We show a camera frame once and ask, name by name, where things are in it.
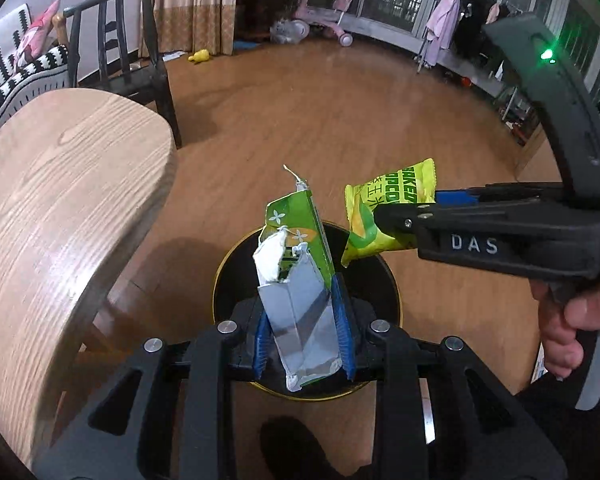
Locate yellow toy on floor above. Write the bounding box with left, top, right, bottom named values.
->
left=187, top=49, right=211, bottom=64

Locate beige patterned curtain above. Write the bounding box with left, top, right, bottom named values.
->
left=151, top=0, right=236, bottom=55

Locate pink hanging garment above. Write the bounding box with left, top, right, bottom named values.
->
left=424, top=0, right=460, bottom=67

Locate sofa with striped blanket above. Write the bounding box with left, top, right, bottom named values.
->
left=0, top=0, right=69, bottom=128

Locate black wooden chair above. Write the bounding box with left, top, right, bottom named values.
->
left=53, top=0, right=183, bottom=148

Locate green silver torn carton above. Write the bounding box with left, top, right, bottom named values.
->
left=252, top=167, right=343, bottom=393

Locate clothes drying rack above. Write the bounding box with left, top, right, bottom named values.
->
left=414, top=0, right=520, bottom=100

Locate person's right hand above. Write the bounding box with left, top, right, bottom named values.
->
left=530, top=280, right=600, bottom=379

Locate black gold-rimmed trash bin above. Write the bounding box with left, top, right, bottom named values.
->
left=211, top=221, right=402, bottom=402

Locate yellow green popcorn bag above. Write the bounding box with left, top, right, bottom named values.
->
left=340, top=157, right=438, bottom=268

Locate pink kids tricycle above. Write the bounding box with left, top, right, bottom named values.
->
left=270, top=0, right=353, bottom=48

